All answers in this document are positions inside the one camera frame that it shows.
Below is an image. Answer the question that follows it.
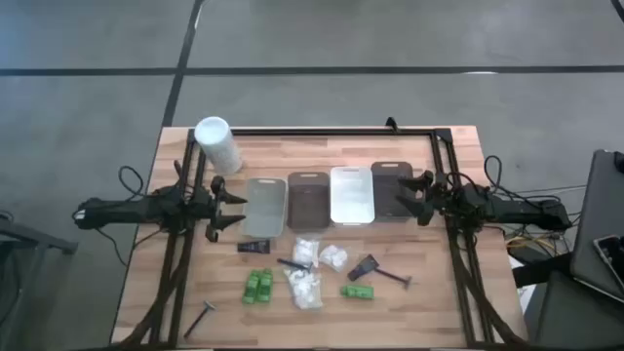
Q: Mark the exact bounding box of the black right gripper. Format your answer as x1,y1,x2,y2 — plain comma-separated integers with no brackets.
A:
394,170,457,227

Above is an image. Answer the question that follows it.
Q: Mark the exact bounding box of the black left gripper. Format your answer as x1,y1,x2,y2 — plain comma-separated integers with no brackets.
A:
192,175,249,244

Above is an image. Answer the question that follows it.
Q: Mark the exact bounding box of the black disposable razor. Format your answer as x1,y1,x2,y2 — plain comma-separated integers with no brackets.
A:
373,266,414,291
276,257,315,273
182,299,217,339

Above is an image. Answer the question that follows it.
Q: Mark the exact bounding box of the dark grey plastic bin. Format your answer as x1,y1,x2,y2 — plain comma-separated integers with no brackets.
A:
370,161,415,223

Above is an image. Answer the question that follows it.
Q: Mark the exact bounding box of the pale opaque plastic bin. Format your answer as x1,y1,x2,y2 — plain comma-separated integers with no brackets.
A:
241,176,289,239

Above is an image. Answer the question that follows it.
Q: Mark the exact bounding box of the white plastic bin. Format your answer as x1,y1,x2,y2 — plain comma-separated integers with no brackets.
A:
329,166,376,228

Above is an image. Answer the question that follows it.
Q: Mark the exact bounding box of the white cylindrical wipes canister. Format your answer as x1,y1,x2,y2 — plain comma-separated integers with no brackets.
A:
193,115,244,176

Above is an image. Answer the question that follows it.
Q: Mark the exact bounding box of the smoky translucent plastic bin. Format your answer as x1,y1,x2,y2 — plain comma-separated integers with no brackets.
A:
286,171,332,231

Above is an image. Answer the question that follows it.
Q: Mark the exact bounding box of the grey laptop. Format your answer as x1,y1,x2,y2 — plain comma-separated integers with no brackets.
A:
569,148,624,303

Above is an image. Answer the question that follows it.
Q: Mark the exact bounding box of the black chair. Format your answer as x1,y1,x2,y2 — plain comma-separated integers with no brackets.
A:
533,270,624,351

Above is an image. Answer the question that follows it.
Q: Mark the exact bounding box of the grey metal desk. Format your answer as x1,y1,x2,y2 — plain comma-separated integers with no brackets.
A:
0,214,79,351

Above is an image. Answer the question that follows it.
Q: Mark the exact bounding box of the black smartphone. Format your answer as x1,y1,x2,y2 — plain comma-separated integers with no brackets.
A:
593,234,624,290

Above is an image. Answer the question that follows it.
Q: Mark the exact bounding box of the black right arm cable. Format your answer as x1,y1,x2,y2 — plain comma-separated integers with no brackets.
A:
483,154,518,201

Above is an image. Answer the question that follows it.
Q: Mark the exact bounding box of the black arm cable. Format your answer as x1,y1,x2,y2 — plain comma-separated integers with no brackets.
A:
483,154,518,201
118,165,147,201

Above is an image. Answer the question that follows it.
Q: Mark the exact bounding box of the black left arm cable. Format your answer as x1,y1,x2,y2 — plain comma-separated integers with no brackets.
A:
118,165,147,201

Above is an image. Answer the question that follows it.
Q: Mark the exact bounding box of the black metal rig frame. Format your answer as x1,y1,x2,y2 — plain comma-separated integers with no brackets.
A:
114,127,530,350

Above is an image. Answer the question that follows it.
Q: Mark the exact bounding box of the yellow cable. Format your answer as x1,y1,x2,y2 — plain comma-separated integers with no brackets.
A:
506,228,576,250

